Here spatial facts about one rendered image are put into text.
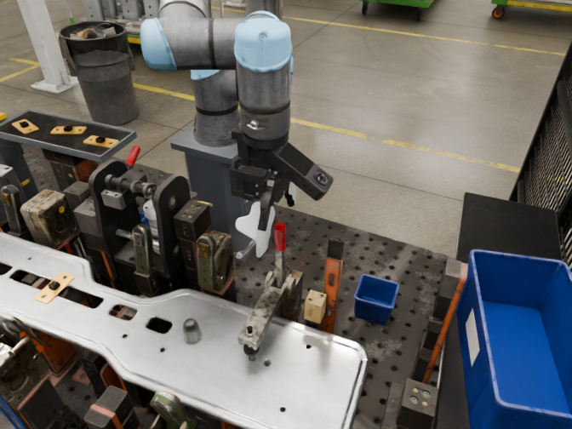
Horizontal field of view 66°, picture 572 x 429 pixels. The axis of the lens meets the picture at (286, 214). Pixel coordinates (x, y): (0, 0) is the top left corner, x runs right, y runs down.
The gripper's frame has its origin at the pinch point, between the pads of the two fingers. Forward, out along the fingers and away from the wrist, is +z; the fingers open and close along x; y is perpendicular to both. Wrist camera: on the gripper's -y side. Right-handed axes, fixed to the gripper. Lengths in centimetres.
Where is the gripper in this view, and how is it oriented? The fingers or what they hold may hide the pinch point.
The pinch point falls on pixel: (279, 231)
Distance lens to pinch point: 79.3
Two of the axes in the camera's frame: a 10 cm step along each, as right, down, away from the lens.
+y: -9.3, -2.3, 2.8
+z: 0.0, 7.8, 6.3
